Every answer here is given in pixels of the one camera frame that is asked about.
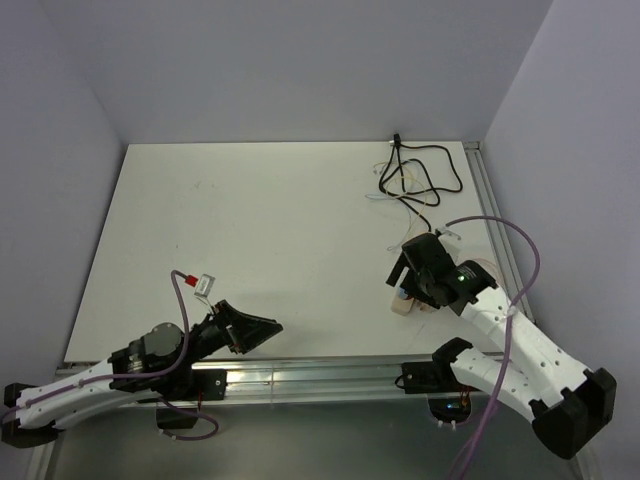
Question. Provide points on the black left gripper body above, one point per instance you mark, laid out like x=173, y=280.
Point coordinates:
x=215, y=329

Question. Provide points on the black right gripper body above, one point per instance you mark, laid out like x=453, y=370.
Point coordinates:
x=416, y=285

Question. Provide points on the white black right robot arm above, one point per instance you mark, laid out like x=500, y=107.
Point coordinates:
x=566, y=402

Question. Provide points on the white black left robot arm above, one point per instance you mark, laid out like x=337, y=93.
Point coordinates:
x=157, y=367

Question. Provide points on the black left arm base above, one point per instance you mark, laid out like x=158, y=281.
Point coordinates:
x=204, y=386

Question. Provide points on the pink cube socket adapter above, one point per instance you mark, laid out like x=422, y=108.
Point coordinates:
x=424, y=307

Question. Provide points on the beige red power strip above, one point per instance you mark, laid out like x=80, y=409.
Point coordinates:
x=402, y=306

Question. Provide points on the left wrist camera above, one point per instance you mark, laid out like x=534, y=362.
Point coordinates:
x=202, y=285

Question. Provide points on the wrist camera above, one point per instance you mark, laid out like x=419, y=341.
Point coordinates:
x=202, y=285
x=448, y=238

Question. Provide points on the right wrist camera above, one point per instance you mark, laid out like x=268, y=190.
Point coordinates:
x=448, y=238

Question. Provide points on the aluminium right side rail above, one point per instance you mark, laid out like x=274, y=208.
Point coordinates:
x=585, y=464

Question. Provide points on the aluminium rail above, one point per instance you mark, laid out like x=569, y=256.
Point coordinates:
x=585, y=464
x=310, y=380

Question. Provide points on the aluminium front rail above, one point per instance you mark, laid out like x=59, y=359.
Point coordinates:
x=310, y=380

